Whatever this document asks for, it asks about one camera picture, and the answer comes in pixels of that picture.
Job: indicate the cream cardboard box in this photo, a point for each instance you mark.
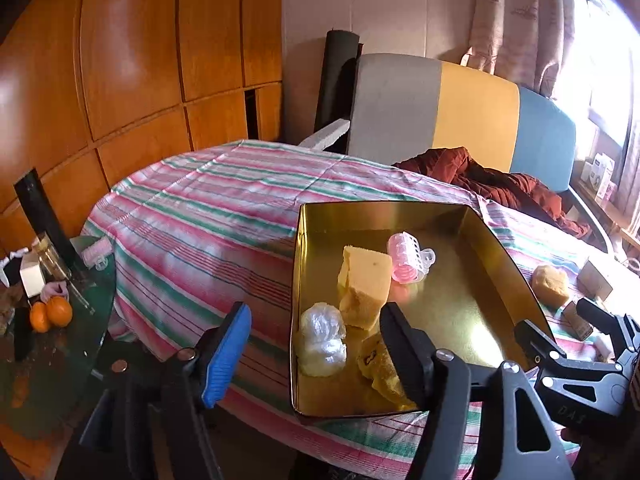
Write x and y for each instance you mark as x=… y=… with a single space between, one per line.
x=595 y=280

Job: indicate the rust red padded jacket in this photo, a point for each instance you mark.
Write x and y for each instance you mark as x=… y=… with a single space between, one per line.
x=500 y=180

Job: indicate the striped bed sheet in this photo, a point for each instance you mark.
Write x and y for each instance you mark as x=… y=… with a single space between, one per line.
x=200 y=210

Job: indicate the gold metal tin box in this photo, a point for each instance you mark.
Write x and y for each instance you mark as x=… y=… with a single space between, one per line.
x=460 y=310

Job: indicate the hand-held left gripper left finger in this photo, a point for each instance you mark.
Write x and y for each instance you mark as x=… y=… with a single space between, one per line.
x=227 y=355

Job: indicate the patterned beige curtain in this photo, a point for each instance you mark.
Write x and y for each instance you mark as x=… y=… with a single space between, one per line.
x=515 y=10

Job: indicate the grey bed rail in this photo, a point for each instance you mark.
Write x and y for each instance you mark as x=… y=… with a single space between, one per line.
x=592 y=220

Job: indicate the crumpled clear plastic bag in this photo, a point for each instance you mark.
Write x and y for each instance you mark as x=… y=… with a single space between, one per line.
x=322 y=340

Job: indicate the pink hair roller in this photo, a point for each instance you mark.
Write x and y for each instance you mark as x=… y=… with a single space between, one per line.
x=405 y=257
x=96 y=252

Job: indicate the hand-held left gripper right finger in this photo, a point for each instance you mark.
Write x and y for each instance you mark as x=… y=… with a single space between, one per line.
x=406 y=360

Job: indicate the wooden desk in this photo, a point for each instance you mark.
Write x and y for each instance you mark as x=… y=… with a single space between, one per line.
x=620 y=225

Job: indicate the small white box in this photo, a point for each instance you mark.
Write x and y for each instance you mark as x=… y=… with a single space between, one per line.
x=31 y=275

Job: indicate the yellow sponge cube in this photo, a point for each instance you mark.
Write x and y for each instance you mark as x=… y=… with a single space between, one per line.
x=365 y=285

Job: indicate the orange brown sponge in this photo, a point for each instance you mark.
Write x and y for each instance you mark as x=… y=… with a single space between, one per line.
x=550 y=285

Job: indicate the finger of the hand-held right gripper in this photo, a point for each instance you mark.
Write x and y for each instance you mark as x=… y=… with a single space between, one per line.
x=537 y=342
x=600 y=317

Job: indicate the small pink box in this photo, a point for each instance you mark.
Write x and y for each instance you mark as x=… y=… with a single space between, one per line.
x=607 y=191

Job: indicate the orange fruit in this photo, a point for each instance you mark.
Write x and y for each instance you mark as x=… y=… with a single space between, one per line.
x=39 y=317
x=60 y=311

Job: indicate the white printed box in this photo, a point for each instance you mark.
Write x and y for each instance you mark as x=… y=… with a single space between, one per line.
x=599 y=170

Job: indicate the glass jar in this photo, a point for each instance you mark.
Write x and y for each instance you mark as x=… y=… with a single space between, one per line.
x=49 y=259

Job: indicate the black post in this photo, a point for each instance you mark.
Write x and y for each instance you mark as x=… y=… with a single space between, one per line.
x=40 y=210

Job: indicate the round glass side table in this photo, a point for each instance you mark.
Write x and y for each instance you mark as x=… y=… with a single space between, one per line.
x=60 y=360

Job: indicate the brown yellow sponge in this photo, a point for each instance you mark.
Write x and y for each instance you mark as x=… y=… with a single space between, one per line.
x=377 y=367

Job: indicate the white foam block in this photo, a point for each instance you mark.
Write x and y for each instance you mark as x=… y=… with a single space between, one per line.
x=325 y=135

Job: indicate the wooden wardrobe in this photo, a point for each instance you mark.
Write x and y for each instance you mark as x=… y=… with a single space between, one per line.
x=125 y=60

